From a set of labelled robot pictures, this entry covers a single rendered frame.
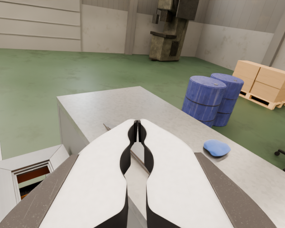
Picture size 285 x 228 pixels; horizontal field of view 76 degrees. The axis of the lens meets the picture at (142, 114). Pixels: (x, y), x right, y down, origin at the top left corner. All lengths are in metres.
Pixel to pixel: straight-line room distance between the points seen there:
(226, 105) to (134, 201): 2.88
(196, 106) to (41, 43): 6.10
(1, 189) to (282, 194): 1.04
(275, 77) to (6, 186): 5.04
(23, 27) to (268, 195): 7.46
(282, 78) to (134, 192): 4.76
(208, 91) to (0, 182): 2.38
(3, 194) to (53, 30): 6.93
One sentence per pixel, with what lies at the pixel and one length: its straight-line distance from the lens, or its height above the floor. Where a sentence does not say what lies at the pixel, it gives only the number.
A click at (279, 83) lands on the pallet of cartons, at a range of 5.14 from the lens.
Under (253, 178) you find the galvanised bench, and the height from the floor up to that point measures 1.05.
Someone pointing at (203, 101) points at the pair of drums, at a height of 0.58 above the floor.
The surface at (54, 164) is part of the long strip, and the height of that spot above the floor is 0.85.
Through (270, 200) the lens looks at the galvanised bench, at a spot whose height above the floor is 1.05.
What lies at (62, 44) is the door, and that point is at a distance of 7.67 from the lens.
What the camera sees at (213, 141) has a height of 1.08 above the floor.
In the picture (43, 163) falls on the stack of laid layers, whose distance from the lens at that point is 1.03.
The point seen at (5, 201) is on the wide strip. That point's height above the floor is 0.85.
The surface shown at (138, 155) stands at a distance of 0.69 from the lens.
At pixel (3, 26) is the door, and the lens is 7.63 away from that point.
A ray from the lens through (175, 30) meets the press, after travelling 7.99.
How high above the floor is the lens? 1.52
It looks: 28 degrees down
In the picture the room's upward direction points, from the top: 9 degrees clockwise
